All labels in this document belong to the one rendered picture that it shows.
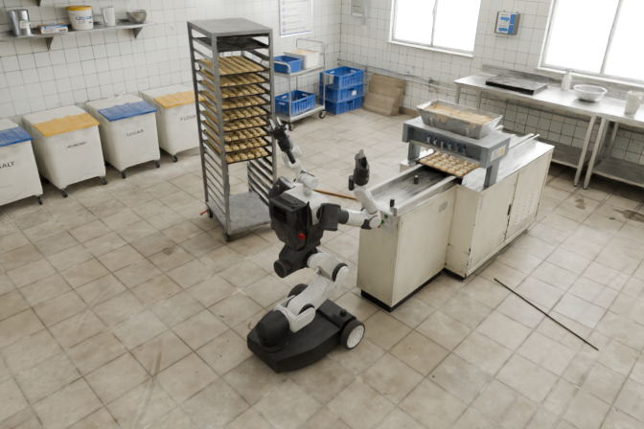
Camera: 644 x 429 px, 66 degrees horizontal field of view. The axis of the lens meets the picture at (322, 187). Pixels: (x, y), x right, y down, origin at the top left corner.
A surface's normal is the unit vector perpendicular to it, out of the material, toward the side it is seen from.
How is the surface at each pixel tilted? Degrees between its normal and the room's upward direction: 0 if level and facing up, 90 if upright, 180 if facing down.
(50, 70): 90
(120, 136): 93
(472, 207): 90
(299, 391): 0
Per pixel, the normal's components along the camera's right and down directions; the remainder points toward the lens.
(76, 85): 0.72, 0.33
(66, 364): 0.01, -0.89
